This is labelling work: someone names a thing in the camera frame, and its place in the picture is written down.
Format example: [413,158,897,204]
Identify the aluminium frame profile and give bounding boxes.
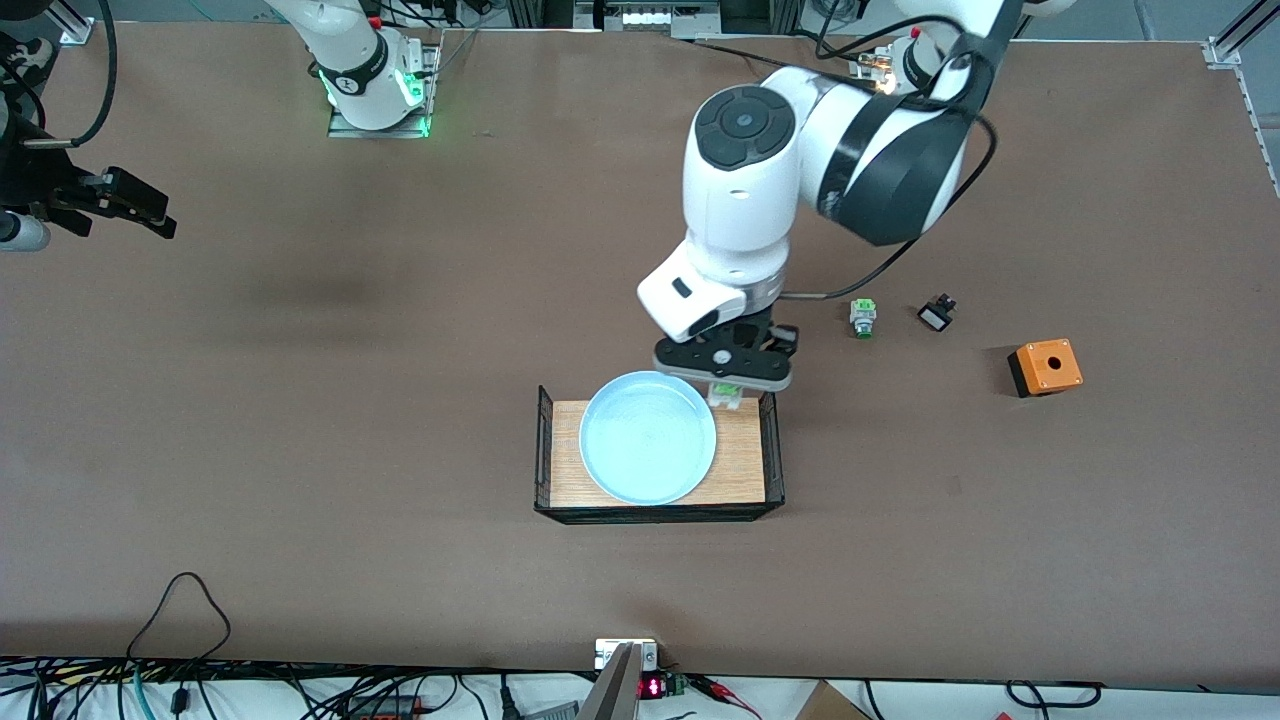
[38,0,96,46]
[1205,0,1280,71]

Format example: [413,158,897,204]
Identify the black looped cable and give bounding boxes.
[125,572,233,666]

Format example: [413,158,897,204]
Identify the black cable to arm base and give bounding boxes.
[680,35,861,76]

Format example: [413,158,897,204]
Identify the light blue round plate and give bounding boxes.
[579,371,718,506]

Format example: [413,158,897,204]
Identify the orange button enclosure box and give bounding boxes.
[1007,339,1084,399]

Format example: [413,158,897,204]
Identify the red clip wires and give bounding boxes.
[690,675,763,717]

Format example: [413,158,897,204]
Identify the camouflage shoe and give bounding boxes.
[0,35,56,113]

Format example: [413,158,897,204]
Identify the grey camera pole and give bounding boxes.
[578,645,641,720]

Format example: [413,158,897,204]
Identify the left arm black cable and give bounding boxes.
[780,0,999,301]

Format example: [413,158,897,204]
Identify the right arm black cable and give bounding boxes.
[20,0,118,147]

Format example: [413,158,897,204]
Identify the silver mounting plate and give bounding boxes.
[595,638,659,671]

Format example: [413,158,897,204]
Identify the black curled cable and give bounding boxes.
[1005,680,1103,711]

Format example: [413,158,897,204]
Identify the wooden shelf with mesh sides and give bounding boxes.
[534,380,786,525]

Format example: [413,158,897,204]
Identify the brown cardboard piece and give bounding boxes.
[795,680,871,720]

